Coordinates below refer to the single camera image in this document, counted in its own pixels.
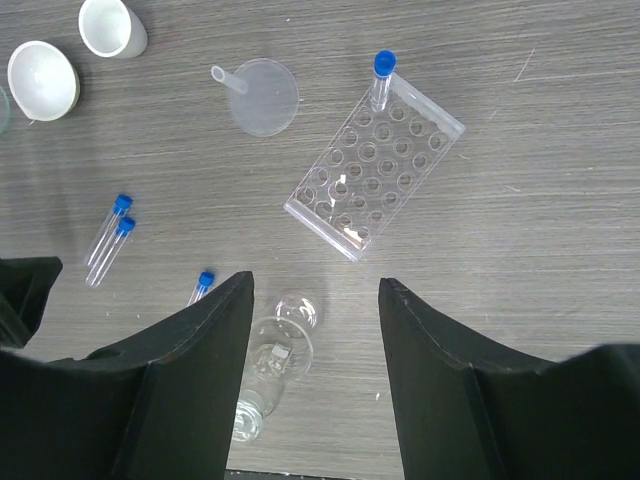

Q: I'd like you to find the white ceramic crucible cup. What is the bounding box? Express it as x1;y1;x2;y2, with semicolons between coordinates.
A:
78;0;148;59

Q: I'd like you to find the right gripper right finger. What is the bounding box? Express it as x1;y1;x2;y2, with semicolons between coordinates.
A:
378;278;639;479

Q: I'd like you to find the clear test tube rack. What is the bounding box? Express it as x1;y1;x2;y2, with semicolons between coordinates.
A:
284;74;465;262

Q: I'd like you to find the white evaporating dish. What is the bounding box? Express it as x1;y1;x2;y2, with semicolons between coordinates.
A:
7;40;80;122

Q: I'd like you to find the small glass beaker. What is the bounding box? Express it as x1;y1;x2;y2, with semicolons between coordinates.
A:
274;291;321;335

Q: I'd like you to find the blue capped test tube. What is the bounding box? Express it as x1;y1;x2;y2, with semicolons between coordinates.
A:
187;271;215;306
83;194;133;268
85;216;136;288
369;50;396;113

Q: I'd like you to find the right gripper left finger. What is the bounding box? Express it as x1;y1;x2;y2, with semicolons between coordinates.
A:
1;271;254;479

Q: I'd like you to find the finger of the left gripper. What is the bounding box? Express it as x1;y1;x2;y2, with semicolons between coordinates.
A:
1;256;63;348

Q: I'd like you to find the clear plastic funnel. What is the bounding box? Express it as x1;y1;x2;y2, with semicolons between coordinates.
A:
210;58;299;137

